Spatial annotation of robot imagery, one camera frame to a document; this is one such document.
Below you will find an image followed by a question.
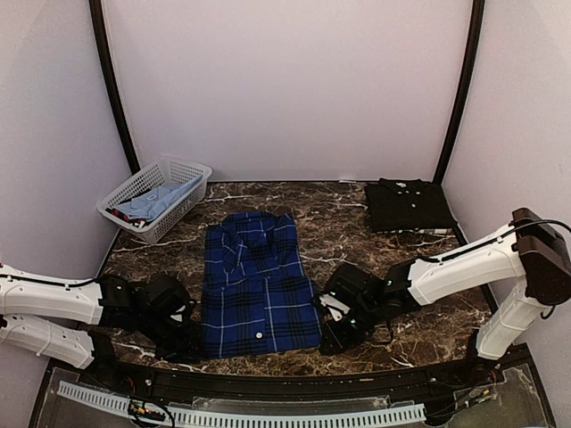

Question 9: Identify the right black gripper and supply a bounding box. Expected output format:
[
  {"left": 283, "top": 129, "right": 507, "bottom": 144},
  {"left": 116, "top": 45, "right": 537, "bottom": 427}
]
[{"left": 318, "top": 299, "right": 382, "bottom": 355}]

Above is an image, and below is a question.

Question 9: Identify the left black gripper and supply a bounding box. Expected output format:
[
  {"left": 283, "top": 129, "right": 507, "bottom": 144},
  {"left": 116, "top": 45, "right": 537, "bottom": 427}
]
[{"left": 137, "top": 310, "right": 208, "bottom": 365}]

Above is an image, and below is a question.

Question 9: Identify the blue plaid long sleeve shirt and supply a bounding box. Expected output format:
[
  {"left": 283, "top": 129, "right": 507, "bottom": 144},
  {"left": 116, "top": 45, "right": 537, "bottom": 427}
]
[{"left": 201, "top": 211, "right": 322, "bottom": 359}]

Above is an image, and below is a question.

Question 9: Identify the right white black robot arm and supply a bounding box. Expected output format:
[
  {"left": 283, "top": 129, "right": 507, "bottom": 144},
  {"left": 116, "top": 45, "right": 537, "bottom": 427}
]
[{"left": 314, "top": 208, "right": 570, "bottom": 387}]

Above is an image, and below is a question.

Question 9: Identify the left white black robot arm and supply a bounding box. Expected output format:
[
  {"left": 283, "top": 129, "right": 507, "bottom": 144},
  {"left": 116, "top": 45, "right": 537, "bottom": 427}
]
[{"left": 1, "top": 265, "right": 202, "bottom": 389}]

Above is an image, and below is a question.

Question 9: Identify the red black garment in basket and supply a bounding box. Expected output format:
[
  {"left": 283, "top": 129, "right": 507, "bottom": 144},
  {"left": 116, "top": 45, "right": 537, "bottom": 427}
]
[{"left": 105, "top": 208, "right": 147, "bottom": 228}]

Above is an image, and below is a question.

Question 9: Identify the white plastic mesh basket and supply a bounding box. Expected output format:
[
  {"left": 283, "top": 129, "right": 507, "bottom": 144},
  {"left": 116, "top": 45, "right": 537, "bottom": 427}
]
[{"left": 97, "top": 157, "right": 212, "bottom": 244}]

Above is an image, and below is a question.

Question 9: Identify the light blue shirt in basket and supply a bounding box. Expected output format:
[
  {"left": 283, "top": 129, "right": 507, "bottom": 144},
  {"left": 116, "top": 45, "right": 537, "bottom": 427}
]
[{"left": 111, "top": 175, "right": 203, "bottom": 223}]

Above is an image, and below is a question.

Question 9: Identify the folded black shirt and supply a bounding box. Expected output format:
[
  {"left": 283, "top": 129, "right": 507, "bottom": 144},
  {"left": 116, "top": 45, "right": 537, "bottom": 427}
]
[{"left": 365, "top": 178, "right": 457, "bottom": 233}]

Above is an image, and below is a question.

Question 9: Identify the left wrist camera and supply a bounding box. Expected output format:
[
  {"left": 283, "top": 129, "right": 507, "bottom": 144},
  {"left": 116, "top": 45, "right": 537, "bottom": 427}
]
[{"left": 170, "top": 299, "right": 198, "bottom": 324}]

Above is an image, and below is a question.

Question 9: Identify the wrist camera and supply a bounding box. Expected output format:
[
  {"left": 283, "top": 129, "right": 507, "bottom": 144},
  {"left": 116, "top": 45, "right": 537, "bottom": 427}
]
[
  {"left": 170, "top": 299, "right": 198, "bottom": 324},
  {"left": 317, "top": 293, "right": 351, "bottom": 322}
]

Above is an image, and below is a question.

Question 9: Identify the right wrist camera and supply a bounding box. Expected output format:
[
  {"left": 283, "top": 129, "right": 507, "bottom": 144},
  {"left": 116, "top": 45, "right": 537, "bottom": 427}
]
[{"left": 317, "top": 293, "right": 351, "bottom": 322}]

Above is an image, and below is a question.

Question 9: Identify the white slotted cable duct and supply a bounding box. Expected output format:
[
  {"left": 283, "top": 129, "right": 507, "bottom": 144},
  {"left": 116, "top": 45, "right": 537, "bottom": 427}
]
[{"left": 57, "top": 381, "right": 426, "bottom": 427}]

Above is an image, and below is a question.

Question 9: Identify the left black frame post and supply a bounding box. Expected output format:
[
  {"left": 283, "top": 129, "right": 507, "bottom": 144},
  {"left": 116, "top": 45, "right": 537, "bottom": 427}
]
[{"left": 88, "top": 0, "right": 141, "bottom": 175}]

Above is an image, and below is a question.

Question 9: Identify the black frame post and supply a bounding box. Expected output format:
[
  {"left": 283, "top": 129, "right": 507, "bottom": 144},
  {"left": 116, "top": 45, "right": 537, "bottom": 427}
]
[
  {"left": 88, "top": 0, "right": 141, "bottom": 175},
  {"left": 432, "top": 0, "right": 485, "bottom": 185}
]

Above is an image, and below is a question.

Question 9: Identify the right black frame post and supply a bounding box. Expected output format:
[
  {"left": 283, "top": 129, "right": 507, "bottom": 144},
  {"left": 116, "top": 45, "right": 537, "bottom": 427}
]
[{"left": 432, "top": 0, "right": 485, "bottom": 185}]

